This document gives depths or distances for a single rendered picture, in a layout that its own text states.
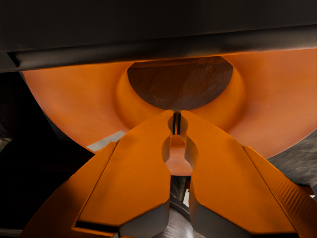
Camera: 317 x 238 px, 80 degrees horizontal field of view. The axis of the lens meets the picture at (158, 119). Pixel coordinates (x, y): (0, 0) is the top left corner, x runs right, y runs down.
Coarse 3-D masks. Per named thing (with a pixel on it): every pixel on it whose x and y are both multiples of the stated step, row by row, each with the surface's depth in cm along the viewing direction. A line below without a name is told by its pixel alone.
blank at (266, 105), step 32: (128, 64) 8; (256, 64) 8; (288, 64) 8; (64, 96) 10; (96, 96) 10; (128, 96) 12; (224, 96) 12; (256, 96) 9; (288, 96) 9; (64, 128) 12; (96, 128) 11; (128, 128) 11; (224, 128) 11; (256, 128) 10; (288, 128) 10
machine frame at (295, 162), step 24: (144, 72) 16; (168, 72) 16; (192, 72) 16; (216, 72) 16; (0, 96) 22; (24, 96) 26; (144, 96) 18; (168, 96) 18; (192, 96) 18; (216, 96) 18; (0, 120) 22; (24, 120) 26; (48, 120) 21; (0, 144) 35; (312, 144) 22; (288, 168) 35; (312, 168) 35
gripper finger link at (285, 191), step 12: (252, 156) 8; (264, 168) 7; (276, 168) 7; (264, 180) 7; (276, 180) 7; (288, 180) 7; (276, 192) 6; (288, 192) 6; (300, 192) 6; (288, 204) 6; (300, 204) 6; (312, 204) 6; (288, 216) 6; (300, 216) 6; (312, 216) 6; (300, 228) 5; (312, 228) 5
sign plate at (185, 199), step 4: (188, 180) 41; (188, 184) 40; (184, 188) 42; (188, 188) 39; (304, 188) 39; (308, 188) 39; (184, 192) 42; (188, 192) 40; (308, 192) 39; (312, 192) 39; (184, 196) 42; (188, 196) 42; (312, 196) 39; (184, 200) 44; (188, 204) 45
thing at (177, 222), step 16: (0, 176) 23; (16, 176) 23; (32, 176) 23; (48, 176) 23; (64, 176) 23; (0, 192) 22; (16, 192) 21; (32, 192) 22; (48, 192) 22; (0, 208) 20; (16, 208) 20; (32, 208) 20; (0, 224) 18; (16, 224) 18; (176, 224) 28
